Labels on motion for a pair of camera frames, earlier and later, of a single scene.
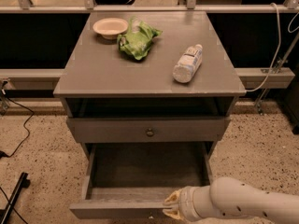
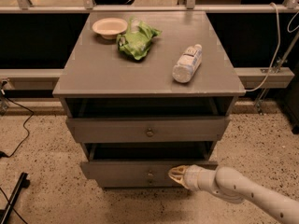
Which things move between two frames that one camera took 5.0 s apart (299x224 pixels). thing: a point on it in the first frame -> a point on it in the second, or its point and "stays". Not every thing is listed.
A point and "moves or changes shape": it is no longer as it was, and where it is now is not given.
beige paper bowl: [110, 28] stays
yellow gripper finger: [174, 199] -> [178, 170]
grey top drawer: [149, 129] stays
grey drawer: [129, 180] moves or changes shape
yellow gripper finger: [173, 213] -> [179, 178]
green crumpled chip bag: [138, 40] stays
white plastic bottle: [190, 63] stays
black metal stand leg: [23, 182] stays
